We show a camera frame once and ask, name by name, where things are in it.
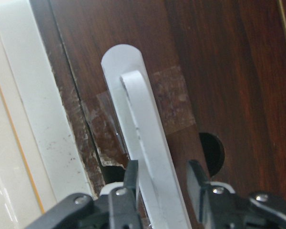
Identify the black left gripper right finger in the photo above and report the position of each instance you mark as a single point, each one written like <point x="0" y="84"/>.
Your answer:
<point x="197" y="184"/>

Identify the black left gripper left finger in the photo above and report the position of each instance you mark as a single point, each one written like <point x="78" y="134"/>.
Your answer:
<point x="131" y="175"/>

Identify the white cabinet body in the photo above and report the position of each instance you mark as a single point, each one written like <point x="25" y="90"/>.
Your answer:
<point x="39" y="160"/>

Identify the white drawer handle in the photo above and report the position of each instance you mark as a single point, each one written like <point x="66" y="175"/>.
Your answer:
<point x="129" y="86"/>

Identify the dark wooden drawer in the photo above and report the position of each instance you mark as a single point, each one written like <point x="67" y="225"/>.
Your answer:
<point x="217" y="69"/>

